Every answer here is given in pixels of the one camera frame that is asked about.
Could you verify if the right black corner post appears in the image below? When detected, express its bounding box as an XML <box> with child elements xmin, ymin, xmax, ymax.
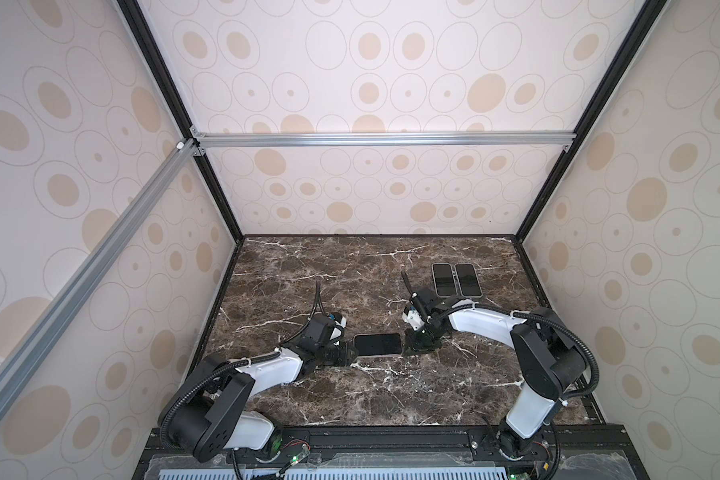
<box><xmin>515</xmin><ymin>0</ymin><xmax>668</xmax><ymax>245</ymax></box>

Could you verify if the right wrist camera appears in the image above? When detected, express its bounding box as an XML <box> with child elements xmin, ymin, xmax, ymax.
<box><xmin>402</xmin><ymin>305</ymin><xmax>425</xmax><ymax>331</ymax></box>

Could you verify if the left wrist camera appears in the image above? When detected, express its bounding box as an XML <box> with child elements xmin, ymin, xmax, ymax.
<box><xmin>328</xmin><ymin>312</ymin><xmax>347</xmax><ymax>342</ymax></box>

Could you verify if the silver phone dark screen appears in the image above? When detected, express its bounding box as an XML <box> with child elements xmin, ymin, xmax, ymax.
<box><xmin>432</xmin><ymin>263</ymin><xmax>457</xmax><ymax>298</ymax></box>

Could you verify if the horizontal aluminium rail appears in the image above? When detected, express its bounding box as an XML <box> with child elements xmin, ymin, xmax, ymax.
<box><xmin>196</xmin><ymin>130</ymin><xmax>576</xmax><ymax>148</ymax></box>

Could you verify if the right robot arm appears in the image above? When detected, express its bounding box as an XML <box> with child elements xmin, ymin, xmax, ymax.
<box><xmin>403</xmin><ymin>289</ymin><xmax>600</xmax><ymax>441</ymax></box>

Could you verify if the diagonal aluminium rail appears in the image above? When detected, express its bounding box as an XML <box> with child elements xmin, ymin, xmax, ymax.
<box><xmin>0</xmin><ymin>138</ymin><xmax>198</xmax><ymax>421</ymax></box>

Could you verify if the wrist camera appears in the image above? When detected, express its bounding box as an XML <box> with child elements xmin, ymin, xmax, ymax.
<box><xmin>402</xmin><ymin>305</ymin><xmax>425</xmax><ymax>331</ymax></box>
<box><xmin>328</xmin><ymin>312</ymin><xmax>347</xmax><ymax>342</ymax></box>

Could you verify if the black corner frame post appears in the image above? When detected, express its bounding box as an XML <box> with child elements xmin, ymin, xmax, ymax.
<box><xmin>116</xmin><ymin>0</ymin><xmax>244</xmax><ymax>242</ymax></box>

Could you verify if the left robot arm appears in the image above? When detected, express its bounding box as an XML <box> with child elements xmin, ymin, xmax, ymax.
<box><xmin>158</xmin><ymin>312</ymin><xmax>357</xmax><ymax>462</ymax></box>

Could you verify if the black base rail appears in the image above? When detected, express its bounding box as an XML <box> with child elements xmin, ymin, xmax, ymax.
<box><xmin>133</xmin><ymin>424</ymin><xmax>648</xmax><ymax>479</ymax></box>

